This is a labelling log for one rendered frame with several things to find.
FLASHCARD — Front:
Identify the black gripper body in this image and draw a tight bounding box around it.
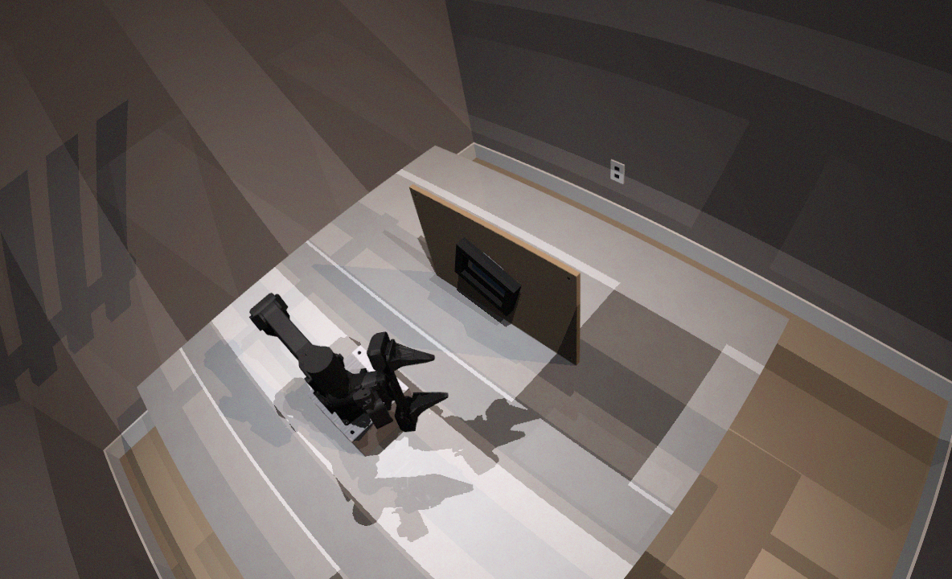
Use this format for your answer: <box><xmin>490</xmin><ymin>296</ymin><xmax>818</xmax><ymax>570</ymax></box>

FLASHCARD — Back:
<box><xmin>351</xmin><ymin>331</ymin><xmax>417</xmax><ymax>432</ymax></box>

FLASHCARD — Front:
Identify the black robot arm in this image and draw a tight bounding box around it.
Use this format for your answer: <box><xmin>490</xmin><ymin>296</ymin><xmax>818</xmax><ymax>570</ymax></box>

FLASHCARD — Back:
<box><xmin>249</xmin><ymin>293</ymin><xmax>393</xmax><ymax>429</ymax></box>

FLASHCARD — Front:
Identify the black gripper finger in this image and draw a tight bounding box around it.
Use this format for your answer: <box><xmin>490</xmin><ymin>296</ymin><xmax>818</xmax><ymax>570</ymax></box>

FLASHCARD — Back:
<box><xmin>409</xmin><ymin>392</ymin><xmax>449</xmax><ymax>425</ymax></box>
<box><xmin>386</xmin><ymin>339</ymin><xmax>435</xmax><ymax>372</ymax></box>

